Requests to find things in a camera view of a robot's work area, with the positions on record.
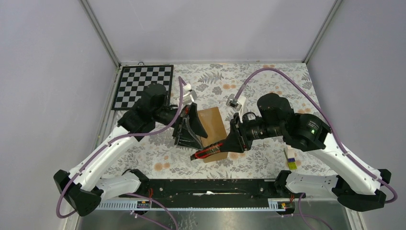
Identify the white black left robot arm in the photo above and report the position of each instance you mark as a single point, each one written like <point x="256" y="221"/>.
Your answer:
<point x="83" y="187"/>

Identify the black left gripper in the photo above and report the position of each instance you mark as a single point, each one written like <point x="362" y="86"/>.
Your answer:
<point x="185" y="137"/>

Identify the red black utility knife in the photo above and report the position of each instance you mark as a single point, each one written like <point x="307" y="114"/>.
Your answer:
<point x="207" y="152"/>

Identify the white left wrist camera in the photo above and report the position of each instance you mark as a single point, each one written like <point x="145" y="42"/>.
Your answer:
<point x="189" y="95"/>

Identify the brown cardboard express box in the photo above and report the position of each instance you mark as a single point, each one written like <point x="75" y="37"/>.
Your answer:
<point x="212" y="122"/>

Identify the black white checkerboard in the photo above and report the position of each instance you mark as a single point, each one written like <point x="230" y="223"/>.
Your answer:
<point x="134" y="80"/>

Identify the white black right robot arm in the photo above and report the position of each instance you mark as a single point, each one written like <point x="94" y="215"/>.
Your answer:
<point x="355" y="184"/>

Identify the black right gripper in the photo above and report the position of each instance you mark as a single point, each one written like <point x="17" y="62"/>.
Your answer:
<point x="233" y="143"/>

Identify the floral patterned table mat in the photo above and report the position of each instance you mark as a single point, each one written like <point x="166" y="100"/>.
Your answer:
<point x="157" y="156"/>

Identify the green purple toy block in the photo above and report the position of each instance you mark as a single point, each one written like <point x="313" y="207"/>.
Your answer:
<point x="290" y="154"/>

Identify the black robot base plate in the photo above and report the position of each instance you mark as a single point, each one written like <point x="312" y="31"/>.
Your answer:
<point x="214" y="193"/>

